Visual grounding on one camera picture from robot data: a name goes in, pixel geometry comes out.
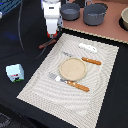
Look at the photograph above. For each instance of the white toy fish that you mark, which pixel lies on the white toy fish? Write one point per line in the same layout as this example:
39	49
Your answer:
89	48

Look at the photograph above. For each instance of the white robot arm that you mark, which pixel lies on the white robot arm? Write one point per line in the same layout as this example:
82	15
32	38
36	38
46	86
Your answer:
52	15

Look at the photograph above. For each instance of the wooden handled knife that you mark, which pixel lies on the wooden handled knife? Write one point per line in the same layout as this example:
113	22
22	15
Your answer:
84	59

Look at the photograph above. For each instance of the beige bowl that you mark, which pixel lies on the beige bowl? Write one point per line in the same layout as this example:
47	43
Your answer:
124	16

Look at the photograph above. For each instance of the blue basket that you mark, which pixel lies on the blue basket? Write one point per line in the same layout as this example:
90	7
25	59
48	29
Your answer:
8	5

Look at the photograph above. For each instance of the round wooden plate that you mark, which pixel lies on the round wooden plate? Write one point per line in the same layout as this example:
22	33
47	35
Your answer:
73	69

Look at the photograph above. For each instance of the red toy tomato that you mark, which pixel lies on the red toy tomato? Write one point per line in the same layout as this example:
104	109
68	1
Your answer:
51	35

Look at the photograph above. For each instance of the small toy milk carton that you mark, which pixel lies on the small toy milk carton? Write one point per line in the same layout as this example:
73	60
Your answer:
15	72

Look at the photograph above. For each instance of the wooden handled fork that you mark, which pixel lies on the wooden handled fork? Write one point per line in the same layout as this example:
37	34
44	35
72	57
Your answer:
71	83

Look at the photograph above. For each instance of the beige woven placemat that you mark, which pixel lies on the beige woven placemat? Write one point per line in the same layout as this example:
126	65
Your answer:
76	107

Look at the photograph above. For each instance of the small grey pot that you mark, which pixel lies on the small grey pot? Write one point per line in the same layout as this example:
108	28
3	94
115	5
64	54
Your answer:
70	11

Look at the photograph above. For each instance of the large grey pot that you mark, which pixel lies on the large grey pot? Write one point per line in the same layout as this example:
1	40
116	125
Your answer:
94	13

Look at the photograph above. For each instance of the brown toy sausage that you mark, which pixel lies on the brown toy sausage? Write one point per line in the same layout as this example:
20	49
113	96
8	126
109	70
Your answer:
46	44

